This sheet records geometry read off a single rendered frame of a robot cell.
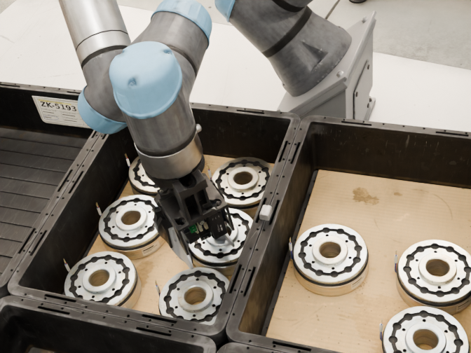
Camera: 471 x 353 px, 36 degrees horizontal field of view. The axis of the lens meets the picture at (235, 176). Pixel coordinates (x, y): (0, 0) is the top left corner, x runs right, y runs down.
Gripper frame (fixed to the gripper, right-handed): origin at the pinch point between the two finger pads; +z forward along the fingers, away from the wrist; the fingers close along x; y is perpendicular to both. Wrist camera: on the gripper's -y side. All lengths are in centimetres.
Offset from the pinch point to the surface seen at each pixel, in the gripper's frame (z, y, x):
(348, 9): 93, -146, 116
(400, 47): 93, -113, 117
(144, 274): 1.9, -1.8, -9.0
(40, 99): -6.4, -39.6, -10.5
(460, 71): 19, -24, 67
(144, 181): -0.9, -16.1, -2.2
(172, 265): 2.1, -1.0, -4.8
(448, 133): -5.3, 7.3, 37.6
